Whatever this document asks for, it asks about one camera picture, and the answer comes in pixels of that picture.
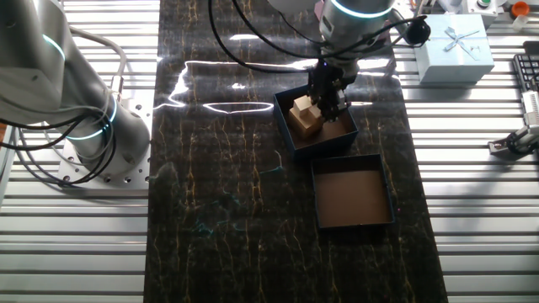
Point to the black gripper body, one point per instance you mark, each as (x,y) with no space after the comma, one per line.
(332,80)

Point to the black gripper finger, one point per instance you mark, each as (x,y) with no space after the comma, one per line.
(316,97)
(336,110)

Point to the small wooden cube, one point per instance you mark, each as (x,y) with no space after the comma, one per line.
(302,105)
(316,113)

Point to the large wooden block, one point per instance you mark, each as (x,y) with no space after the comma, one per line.
(305,126)

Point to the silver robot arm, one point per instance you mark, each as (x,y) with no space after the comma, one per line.
(42,63)

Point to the dark blue gift box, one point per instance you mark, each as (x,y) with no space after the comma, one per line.
(324,147)

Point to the pink gift box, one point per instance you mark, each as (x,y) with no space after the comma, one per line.
(318,8)

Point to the dark blue gift box lid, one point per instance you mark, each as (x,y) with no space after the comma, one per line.
(353,198)

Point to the light blue ribboned gift box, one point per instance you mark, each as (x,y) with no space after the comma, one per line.
(455,54)

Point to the gray box with green button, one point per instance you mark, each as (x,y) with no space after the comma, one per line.
(484,9)

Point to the black marbled table mat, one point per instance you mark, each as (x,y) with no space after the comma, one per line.
(231,189)

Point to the black keyboard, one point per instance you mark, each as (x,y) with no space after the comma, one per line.
(526,69)

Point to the orange capped bottle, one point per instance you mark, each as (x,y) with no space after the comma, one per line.
(520,10)

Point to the dark flat device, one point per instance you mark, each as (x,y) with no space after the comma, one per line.
(532,47)

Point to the black round wrist camera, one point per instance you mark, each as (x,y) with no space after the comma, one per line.
(417,31)

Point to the metal camera mounting bracket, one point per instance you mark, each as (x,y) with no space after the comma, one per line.
(499,146)

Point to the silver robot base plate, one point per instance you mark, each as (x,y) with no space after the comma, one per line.
(141,113)

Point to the silver depth camera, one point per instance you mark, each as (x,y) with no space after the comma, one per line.
(531,107)

